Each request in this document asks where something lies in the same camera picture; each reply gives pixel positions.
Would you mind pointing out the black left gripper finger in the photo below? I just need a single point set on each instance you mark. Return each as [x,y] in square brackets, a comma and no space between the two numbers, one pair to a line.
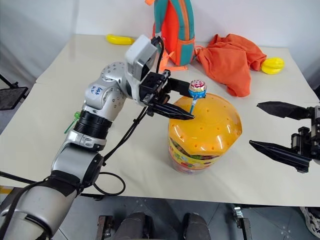
[170,111]
[178,86]

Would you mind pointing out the single yellow toy banana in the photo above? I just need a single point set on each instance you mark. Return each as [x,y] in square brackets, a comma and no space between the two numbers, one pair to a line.
[120,39]

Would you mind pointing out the plastic jar with orange lid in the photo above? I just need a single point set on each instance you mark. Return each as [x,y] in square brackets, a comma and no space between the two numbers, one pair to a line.
[205,130]

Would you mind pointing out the yellow toy banana bunch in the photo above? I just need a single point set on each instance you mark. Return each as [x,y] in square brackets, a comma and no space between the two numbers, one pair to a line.
[273,65]

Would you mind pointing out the black metal stand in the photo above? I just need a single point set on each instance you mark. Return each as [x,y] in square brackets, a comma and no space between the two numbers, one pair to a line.
[12,96]

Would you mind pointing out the teal and orange backpack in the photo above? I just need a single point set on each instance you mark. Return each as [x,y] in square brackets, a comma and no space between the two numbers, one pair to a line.
[177,32]

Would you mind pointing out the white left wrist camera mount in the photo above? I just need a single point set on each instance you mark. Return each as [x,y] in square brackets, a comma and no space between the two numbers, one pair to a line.
[140,51]

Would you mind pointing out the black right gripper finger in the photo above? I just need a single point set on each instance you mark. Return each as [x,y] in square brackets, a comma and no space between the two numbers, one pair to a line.
[287,156]
[285,110]

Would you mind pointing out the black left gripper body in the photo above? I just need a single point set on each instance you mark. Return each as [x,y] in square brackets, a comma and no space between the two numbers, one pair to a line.
[153,86]

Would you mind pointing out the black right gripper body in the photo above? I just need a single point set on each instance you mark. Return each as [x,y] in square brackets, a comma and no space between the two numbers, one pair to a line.
[313,135]

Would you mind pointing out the rusty metal table bracket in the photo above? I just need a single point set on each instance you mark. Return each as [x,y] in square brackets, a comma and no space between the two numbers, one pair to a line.
[242,223]
[103,228]

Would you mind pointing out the orange cloth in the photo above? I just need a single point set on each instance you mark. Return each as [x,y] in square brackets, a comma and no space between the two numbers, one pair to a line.
[230,60]

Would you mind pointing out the dark rounded shape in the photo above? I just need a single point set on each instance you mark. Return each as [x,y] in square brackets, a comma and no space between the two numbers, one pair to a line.
[136,227]
[196,227]

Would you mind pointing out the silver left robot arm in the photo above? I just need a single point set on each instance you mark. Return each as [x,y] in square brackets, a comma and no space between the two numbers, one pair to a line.
[100,92]

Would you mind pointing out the lollipop with blue stick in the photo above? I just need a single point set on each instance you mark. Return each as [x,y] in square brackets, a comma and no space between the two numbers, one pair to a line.
[197,88]

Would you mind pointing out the lollipop with green stick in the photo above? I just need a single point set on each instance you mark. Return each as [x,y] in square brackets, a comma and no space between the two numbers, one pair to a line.
[77,115]

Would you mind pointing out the white woven basket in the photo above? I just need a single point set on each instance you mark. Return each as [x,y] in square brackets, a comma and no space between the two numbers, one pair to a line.
[311,221]

